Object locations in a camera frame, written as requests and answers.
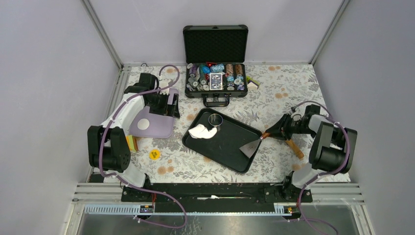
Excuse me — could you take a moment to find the blue playing card deck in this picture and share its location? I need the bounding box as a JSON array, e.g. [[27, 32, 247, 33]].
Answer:
[[209, 73, 223, 91]]

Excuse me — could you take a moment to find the yellow round token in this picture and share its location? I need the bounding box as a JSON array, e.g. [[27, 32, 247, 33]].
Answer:
[[149, 149, 161, 160]]

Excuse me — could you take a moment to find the black baking tray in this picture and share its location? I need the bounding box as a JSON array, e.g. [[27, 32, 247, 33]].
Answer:
[[182, 108, 262, 174]]

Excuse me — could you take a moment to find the black poker chip case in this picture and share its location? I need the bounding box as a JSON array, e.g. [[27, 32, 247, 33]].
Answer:
[[183, 24, 249, 107]]

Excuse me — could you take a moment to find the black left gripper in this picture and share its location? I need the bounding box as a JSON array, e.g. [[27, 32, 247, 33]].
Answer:
[[147, 91, 179, 118]]

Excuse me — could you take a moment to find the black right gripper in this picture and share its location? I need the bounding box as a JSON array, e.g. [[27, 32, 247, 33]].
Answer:
[[265, 113, 316, 141]]

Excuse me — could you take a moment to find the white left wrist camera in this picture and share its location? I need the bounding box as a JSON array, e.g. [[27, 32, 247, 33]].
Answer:
[[159, 75, 171, 95]]

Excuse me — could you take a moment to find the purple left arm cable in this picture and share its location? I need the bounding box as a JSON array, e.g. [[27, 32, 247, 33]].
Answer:
[[97, 64, 189, 231]]

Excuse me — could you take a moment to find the purple plastic tray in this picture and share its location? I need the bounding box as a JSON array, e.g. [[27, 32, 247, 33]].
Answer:
[[129, 88, 179, 139]]

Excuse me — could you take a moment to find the wooden rolling pin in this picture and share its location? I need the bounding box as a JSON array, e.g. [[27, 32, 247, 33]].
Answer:
[[285, 139, 304, 160]]

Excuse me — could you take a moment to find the white dough disc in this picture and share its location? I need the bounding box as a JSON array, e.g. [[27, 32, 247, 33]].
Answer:
[[188, 124, 218, 140]]

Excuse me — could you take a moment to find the round cut dough wrapper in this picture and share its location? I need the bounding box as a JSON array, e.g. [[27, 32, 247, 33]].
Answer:
[[137, 118, 150, 130]]

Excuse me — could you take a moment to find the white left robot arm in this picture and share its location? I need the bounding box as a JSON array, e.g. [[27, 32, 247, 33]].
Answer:
[[87, 73, 180, 201]]

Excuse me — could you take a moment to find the metal dough scraper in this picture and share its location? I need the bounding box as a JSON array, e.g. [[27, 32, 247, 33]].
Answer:
[[239, 132, 270, 158]]

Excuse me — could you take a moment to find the round metal cutter ring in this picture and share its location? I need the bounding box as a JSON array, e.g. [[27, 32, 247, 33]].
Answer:
[[207, 114, 223, 132]]

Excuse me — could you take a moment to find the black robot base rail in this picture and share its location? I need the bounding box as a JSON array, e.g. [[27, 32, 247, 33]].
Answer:
[[121, 183, 313, 203]]

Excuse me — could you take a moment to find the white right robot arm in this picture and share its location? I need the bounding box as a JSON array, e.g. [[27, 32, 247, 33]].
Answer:
[[261, 104, 357, 202]]

